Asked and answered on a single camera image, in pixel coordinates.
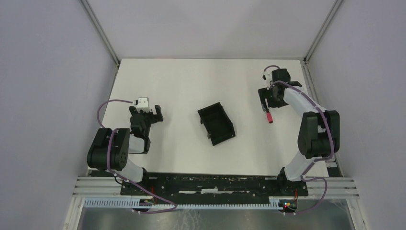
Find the red handled screwdriver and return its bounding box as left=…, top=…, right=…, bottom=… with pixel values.
left=265, top=109, right=273, bottom=124

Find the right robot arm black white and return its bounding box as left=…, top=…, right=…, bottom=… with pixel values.
left=258, top=65, right=340, bottom=196

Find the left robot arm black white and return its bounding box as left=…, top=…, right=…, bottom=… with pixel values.
left=87, top=105, right=163, bottom=195

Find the black plastic bin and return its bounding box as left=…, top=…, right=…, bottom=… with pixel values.
left=197, top=102, right=236, bottom=146

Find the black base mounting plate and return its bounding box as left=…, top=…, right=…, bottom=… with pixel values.
left=140, top=172, right=308, bottom=206

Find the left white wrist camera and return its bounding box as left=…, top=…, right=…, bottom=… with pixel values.
left=133, top=97, right=152, bottom=113

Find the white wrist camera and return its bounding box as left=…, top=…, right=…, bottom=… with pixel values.
left=262, top=71, right=273, bottom=81
left=133, top=97, right=152, bottom=113

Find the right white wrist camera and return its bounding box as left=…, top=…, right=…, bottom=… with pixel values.
left=262, top=71, right=273, bottom=81

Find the white slotted cable duct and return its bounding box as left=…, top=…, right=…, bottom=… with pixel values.
left=84, top=198, right=282, bottom=210

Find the aluminium frame rail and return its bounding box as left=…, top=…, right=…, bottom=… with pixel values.
left=73, top=177, right=360, bottom=199

